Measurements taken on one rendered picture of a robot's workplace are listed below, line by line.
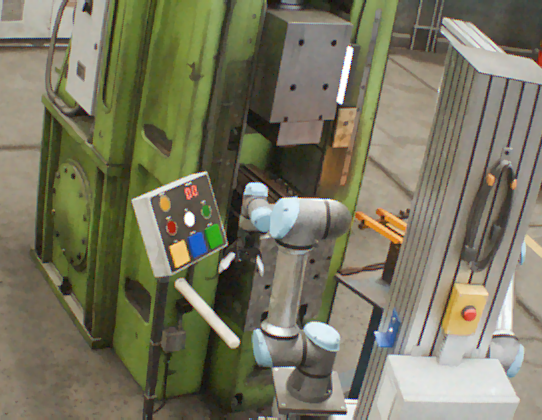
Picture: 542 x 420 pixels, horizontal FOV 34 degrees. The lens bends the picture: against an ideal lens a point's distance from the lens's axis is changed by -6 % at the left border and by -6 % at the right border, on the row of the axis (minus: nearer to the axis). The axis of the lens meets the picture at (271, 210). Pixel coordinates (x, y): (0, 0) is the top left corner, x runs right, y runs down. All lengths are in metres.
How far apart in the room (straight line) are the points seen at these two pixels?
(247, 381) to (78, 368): 0.79
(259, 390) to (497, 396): 1.87
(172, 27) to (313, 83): 0.62
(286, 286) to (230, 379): 1.37
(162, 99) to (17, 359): 1.41
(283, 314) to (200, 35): 1.15
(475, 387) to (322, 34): 1.58
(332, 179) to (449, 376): 1.70
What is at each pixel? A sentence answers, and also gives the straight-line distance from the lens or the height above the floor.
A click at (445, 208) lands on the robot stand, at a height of 1.67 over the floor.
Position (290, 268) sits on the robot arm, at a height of 1.27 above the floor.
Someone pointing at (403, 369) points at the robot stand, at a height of 1.23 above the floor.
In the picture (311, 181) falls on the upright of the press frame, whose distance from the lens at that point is 3.95.
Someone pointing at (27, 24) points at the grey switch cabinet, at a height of 0.24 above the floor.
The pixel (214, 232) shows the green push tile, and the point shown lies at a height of 1.02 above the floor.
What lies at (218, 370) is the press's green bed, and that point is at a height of 0.17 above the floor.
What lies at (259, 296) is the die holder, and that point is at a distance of 3.75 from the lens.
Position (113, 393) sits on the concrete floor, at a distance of 4.13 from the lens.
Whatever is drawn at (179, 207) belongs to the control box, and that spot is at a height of 1.13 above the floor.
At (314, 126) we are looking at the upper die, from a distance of 3.58.
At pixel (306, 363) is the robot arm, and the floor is 0.96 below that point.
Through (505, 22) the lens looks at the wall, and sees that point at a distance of 11.57.
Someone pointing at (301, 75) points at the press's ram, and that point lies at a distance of 3.45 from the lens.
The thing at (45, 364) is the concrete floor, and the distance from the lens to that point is 4.26.
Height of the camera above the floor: 2.54
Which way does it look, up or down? 25 degrees down
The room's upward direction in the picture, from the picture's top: 11 degrees clockwise
